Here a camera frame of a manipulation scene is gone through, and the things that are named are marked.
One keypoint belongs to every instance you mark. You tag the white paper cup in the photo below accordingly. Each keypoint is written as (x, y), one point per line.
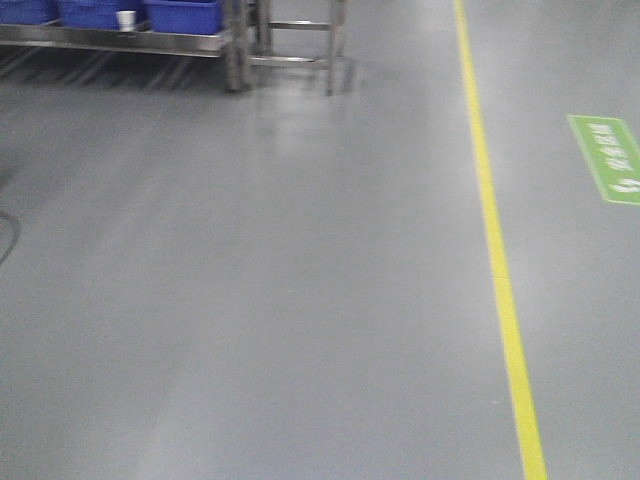
(126, 20)

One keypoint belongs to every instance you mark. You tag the green floor sign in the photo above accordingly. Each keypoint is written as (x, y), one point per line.
(612, 155)

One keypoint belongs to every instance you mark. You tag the steel wheeled cart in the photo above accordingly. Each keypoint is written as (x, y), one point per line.
(244, 42)

